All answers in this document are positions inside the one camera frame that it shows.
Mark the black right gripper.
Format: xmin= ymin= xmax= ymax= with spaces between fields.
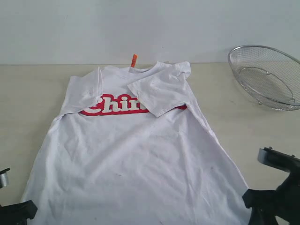
xmin=242 ymin=173 xmax=300 ymax=225

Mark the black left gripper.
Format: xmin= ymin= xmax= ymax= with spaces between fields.
xmin=0 ymin=200 xmax=38 ymax=225

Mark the white t-shirt with red logo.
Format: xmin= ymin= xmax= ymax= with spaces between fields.
xmin=23 ymin=62 xmax=251 ymax=225

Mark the orange shirt neck tag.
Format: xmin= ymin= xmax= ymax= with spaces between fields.
xmin=130 ymin=54 xmax=138 ymax=68

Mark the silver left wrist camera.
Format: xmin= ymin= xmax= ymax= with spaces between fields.
xmin=0 ymin=168 xmax=10 ymax=188

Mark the round metal wire mesh basket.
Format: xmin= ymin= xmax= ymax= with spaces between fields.
xmin=227 ymin=45 xmax=300 ymax=111

